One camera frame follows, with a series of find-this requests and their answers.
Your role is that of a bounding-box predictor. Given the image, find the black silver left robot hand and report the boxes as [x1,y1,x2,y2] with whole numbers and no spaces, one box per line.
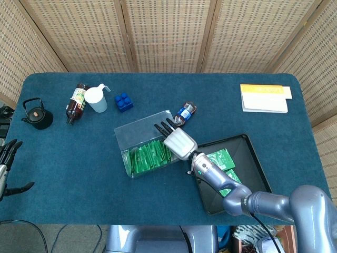
[0,139,35,202]

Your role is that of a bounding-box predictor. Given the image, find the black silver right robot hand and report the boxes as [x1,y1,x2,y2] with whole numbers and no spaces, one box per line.
[154,118,199,161]

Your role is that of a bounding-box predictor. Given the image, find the clear box of green packets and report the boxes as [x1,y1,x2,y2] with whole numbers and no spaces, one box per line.
[114,110,185,179]

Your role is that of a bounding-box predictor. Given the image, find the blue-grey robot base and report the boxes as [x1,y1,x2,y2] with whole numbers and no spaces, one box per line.
[105,225,219,253]

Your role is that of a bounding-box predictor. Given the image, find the green packets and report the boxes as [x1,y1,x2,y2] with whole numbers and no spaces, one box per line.
[123,140,173,176]

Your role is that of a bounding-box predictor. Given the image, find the black square plastic tray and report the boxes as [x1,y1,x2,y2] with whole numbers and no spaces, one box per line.
[194,133,273,216]

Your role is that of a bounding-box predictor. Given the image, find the brown sauce bottle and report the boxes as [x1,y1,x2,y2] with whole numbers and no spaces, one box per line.
[65,83,91,125]

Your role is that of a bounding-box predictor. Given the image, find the small cola bottle blue cap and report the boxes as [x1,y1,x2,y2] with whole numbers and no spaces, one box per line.
[172,101,197,129]

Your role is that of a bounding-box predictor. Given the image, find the black equipment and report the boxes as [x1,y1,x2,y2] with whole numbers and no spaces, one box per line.
[0,105,13,138]

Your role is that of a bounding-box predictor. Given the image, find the black cast iron teapot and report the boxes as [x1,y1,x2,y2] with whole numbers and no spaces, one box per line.
[21,98,54,130]

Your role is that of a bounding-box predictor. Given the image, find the blue building block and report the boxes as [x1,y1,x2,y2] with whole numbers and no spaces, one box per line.
[114,92,134,113]

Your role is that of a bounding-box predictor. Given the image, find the blue felt table cover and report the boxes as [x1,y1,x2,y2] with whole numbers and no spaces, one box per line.
[0,72,334,226]

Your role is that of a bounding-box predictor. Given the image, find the yellow white booklet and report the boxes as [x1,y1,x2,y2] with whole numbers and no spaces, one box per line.
[240,84,293,114]

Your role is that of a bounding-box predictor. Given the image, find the white plastic spouted cup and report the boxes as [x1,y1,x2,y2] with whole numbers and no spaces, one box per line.
[84,83,111,113]

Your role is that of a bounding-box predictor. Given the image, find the woven wooden folding screen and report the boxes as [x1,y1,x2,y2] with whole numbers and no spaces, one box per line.
[0,0,337,169]

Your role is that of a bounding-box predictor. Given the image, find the black floor cable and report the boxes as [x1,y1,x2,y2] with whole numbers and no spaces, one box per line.
[0,219,48,253]

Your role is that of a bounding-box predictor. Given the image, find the grey floor cable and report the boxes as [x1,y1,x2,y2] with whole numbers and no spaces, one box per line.
[49,225,103,253]

